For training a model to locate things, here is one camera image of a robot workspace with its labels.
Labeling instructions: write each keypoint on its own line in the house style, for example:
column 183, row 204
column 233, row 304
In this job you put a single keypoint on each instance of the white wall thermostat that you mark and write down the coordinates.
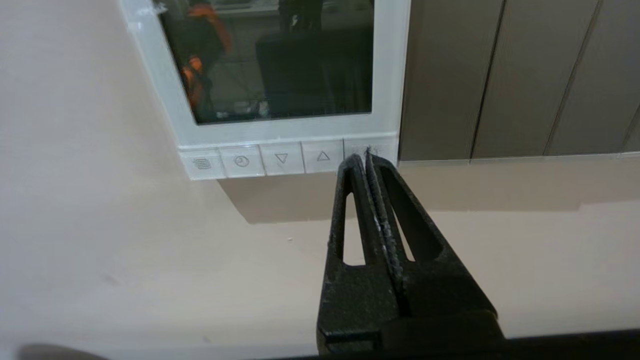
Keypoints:
column 300, row 131

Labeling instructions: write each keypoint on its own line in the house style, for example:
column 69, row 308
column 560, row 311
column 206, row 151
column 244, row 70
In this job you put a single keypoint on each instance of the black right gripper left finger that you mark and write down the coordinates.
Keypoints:
column 352, row 300

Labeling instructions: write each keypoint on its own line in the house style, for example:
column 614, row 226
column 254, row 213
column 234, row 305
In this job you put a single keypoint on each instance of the grey three-rocker wall switch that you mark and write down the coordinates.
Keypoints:
column 530, row 75

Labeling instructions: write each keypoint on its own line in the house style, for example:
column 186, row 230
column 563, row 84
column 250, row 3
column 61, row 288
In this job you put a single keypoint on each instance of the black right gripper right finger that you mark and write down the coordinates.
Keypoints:
column 440, row 295

